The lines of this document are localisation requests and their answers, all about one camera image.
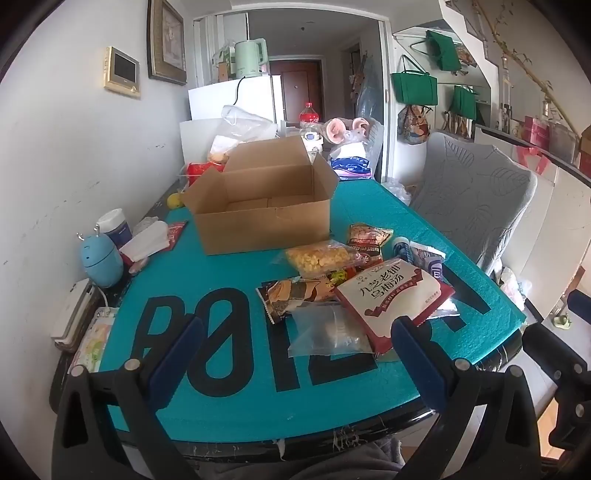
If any framed picture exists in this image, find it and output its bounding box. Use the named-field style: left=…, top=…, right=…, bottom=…
left=148, top=0, right=188, bottom=86

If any yellow popcorn bag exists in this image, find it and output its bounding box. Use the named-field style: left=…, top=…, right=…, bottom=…
left=285, top=240, right=358, bottom=278

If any small red packet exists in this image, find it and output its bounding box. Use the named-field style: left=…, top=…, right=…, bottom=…
left=165, top=220, right=189, bottom=251

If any blue tube white cap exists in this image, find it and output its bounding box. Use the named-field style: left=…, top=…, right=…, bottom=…
left=392, top=236, right=419, bottom=265

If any small green tote bag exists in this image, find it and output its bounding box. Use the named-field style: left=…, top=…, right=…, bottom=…
left=450, top=85, right=478, bottom=121

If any plastic bag of bread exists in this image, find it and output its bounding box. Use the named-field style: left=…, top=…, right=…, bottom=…
left=209, top=105, right=278, bottom=163

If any gold intercom wall panel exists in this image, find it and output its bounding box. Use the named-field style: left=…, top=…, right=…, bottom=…
left=104, top=46, right=141, bottom=99

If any blue egg-shaped humidifier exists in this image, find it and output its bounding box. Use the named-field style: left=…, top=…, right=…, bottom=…
left=76, top=232, right=124, bottom=289

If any seaweed snack packet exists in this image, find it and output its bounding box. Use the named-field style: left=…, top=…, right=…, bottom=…
left=256, top=277, right=352, bottom=326

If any brown door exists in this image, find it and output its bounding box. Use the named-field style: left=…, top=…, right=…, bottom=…
left=270, top=60, right=321, bottom=123

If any crumpled plastic bag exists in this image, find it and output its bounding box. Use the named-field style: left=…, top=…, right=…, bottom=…
left=383, top=178, right=413, bottom=206

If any red brown snack packet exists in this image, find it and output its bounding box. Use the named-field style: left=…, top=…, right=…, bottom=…
left=347, top=223, right=391, bottom=268

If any brown cardboard box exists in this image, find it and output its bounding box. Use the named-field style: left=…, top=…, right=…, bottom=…
left=180, top=136, right=340, bottom=256

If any grey leaf-patterned chair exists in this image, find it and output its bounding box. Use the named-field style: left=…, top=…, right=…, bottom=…
left=410, top=131, right=539, bottom=276

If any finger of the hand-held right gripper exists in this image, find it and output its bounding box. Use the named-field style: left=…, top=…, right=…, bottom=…
left=567, top=290, right=591, bottom=324
left=522, top=322, right=591, bottom=457

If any cola bottle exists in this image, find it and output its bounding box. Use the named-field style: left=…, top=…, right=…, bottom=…
left=299, top=102, right=321, bottom=131

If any large green tote bag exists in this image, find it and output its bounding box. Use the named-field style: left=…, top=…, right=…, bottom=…
left=392, top=55, right=438, bottom=106

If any pink ribbon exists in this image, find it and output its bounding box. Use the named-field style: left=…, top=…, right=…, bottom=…
left=515, top=145, right=553, bottom=174

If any white blue bottle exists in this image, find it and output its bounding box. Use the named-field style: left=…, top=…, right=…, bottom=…
left=97, top=209, right=134, bottom=250

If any tilted green tote bag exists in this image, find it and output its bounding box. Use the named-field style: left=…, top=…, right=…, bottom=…
left=425, top=28, right=459, bottom=72

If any bamboo branch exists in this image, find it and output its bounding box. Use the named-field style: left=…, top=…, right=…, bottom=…
left=475, top=0, right=583, bottom=136

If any white fridge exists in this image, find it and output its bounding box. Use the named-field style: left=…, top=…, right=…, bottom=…
left=188, top=75, right=283, bottom=125

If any green electric kettle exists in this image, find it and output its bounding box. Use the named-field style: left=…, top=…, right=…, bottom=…
left=235, top=38, right=269, bottom=78

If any white crumpled tissue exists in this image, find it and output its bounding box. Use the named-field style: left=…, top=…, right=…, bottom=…
left=120, top=220, right=169, bottom=262

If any white power strip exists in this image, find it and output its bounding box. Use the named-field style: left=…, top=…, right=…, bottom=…
left=51, top=278, right=100, bottom=352

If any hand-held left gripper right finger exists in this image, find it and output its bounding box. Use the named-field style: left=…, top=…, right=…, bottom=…
left=392, top=316, right=541, bottom=480

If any translucent storage box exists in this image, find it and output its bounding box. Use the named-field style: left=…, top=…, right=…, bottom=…
left=549, top=121, right=579, bottom=162

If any plastic-wrapped hanging garment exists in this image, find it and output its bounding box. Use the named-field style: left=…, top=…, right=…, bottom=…
left=356, top=69, right=386, bottom=125

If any blue tissue pack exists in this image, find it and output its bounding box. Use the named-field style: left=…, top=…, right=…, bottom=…
left=330, top=154, right=374, bottom=181

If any patterned cloth bag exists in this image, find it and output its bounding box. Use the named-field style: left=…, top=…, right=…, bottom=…
left=398, top=104, right=432, bottom=147

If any clear plastic bin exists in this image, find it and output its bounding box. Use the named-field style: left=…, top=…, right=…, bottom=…
left=178, top=161, right=225, bottom=190

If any white blue packet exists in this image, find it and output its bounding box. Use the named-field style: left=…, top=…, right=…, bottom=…
left=409, top=242, right=447, bottom=283

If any wet wipes pack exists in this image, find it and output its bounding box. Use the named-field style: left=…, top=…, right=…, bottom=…
left=69, top=308, right=116, bottom=374

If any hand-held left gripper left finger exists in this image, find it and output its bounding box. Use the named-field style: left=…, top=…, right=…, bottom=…
left=52, top=315, right=205, bottom=480

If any red white snack packet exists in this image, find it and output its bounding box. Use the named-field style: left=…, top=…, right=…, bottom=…
left=333, top=258, right=455, bottom=354

